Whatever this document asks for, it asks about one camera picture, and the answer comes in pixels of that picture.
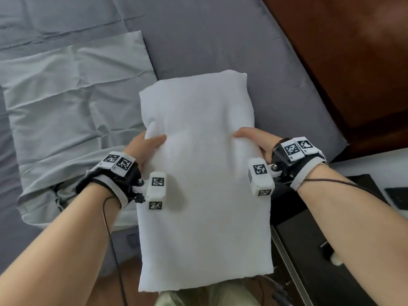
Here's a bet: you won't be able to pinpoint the person's right hand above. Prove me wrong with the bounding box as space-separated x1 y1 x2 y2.
232 126 284 163

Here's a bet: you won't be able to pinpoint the person's left hand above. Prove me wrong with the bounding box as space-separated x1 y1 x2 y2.
122 132 167 174

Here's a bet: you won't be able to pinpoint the grey pillowcase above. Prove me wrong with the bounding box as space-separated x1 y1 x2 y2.
0 30 159 228

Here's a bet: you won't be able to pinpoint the white pillow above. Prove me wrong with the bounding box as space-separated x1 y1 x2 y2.
136 70 275 292

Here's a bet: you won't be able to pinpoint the person's left forearm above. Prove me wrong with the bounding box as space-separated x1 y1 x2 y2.
0 181 123 306

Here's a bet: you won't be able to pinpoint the person's right forearm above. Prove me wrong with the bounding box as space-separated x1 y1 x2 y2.
298 165 408 306

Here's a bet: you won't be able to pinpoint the person's light green trousers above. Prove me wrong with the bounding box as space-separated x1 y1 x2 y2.
158 282 255 306

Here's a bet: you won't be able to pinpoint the dark grey bed sheet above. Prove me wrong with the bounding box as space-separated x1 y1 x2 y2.
0 0 349 278

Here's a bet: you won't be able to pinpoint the black flat device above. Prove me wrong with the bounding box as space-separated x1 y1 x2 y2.
346 173 389 204

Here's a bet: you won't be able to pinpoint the brown wooden headboard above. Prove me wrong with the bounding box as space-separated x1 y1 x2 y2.
260 0 408 163

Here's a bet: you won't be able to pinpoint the black phone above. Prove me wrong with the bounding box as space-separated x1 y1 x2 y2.
384 187 408 211

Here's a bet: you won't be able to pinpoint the left wrist strap with markers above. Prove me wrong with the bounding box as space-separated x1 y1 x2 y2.
76 151 142 209

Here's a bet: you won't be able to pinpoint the wrist strap with markers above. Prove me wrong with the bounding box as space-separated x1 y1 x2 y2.
271 136 328 191
76 151 142 209

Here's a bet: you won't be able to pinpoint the right wrist strap with markers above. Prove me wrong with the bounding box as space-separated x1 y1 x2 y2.
271 136 328 191

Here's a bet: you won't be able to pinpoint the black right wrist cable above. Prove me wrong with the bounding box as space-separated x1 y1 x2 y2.
299 178 391 204

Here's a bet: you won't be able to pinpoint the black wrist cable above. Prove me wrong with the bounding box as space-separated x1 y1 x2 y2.
102 195 128 306
299 178 391 204

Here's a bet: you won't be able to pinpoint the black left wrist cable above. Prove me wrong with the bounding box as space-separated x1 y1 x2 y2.
102 195 128 306

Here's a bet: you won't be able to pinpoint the black nightstand with metal handle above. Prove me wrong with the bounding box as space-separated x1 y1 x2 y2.
270 207 408 306

